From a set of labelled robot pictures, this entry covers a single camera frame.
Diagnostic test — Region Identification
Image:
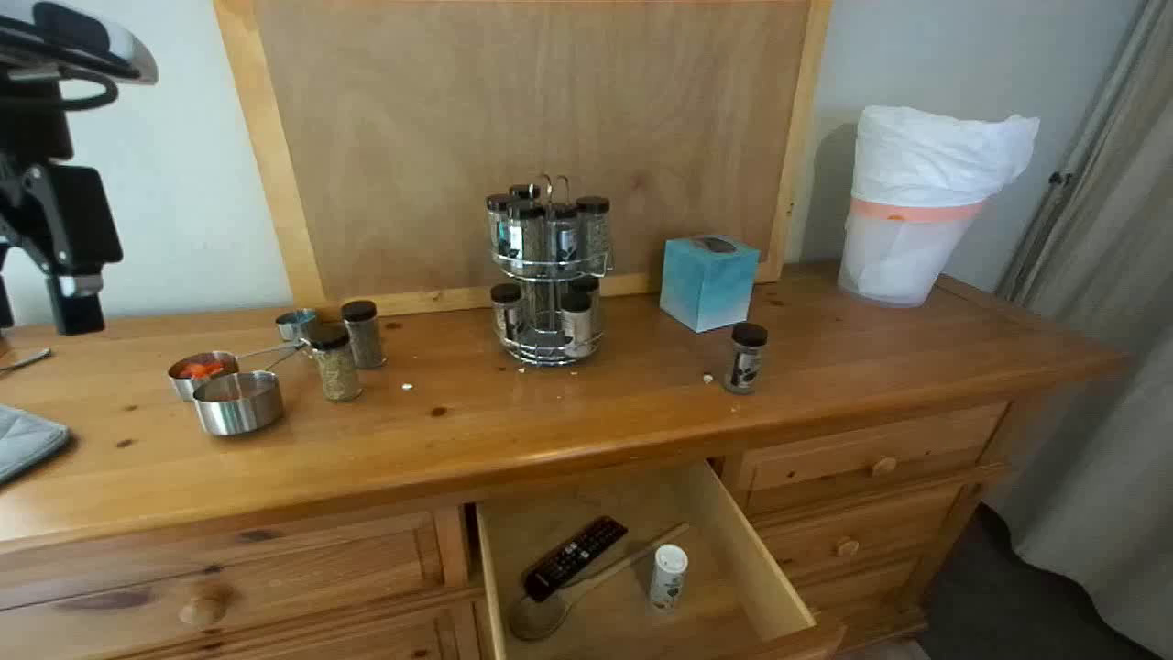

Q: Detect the white pill bottle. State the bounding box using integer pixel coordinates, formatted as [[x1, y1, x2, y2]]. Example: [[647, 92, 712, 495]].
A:
[[647, 543, 688, 608]]

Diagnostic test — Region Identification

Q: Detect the gray quilted oven mat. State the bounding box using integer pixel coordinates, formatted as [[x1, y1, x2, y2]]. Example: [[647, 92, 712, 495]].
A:
[[0, 406, 73, 485]]

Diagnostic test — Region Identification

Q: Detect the white lined trash bin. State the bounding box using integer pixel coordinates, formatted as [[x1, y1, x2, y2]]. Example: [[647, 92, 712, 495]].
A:
[[840, 105, 1039, 308]]

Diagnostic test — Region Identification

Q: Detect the large wooden backboard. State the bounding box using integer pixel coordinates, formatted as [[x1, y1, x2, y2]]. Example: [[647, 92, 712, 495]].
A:
[[212, 0, 830, 312]]

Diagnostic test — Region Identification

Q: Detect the gray curtain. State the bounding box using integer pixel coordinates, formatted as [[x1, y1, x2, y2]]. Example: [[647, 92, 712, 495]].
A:
[[987, 0, 1173, 660]]

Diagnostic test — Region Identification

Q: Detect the black remote control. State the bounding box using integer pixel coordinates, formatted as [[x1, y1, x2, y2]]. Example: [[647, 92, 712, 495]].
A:
[[523, 518, 626, 602]]

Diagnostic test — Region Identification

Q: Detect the spice jar with black lid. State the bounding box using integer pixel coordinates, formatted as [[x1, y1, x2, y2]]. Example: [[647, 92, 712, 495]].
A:
[[309, 322, 363, 402]]

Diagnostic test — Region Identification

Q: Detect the small steel measuring cup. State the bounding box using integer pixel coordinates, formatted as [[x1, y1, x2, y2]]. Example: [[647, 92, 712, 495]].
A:
[[273, 308, 319, 340]]

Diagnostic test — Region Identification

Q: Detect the teal tissue box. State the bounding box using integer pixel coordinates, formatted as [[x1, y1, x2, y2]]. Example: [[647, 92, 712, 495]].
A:
[[661, 236, 757, 335]]

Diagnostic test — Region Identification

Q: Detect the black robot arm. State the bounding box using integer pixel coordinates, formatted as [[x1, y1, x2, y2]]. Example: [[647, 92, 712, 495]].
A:
[[0, 0, 156, 335]]

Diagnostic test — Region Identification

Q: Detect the dark spice jar behind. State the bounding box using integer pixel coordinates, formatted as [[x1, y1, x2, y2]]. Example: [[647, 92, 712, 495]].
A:
[[342, 302, 386, 371]]

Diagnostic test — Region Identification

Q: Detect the chrome rotating spice rack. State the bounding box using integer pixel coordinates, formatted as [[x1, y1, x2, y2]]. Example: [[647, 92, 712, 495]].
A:
[[485, 177, 613, 367]]

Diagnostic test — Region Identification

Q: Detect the steel cup with candy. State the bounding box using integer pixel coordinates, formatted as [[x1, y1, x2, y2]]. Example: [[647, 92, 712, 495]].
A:
[[167, 352, 237, 399]]

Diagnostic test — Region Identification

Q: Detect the lone black-lidded spice jar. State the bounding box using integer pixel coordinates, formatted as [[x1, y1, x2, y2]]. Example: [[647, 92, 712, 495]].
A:
[[724, 322, 767, 393]]

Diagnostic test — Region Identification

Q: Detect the empty steel measuring cup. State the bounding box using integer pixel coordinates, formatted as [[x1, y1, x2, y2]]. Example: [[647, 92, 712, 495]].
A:
[[190, 350, 294, 440]]

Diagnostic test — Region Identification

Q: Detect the pine wooden dresser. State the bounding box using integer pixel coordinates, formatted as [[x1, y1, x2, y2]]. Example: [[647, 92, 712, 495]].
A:
[[0, 269, 1119, 660]]

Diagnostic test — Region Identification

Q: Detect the open wooden drawer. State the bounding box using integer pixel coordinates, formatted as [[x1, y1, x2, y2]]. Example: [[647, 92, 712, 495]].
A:
[[477, 462, 844, 660]]

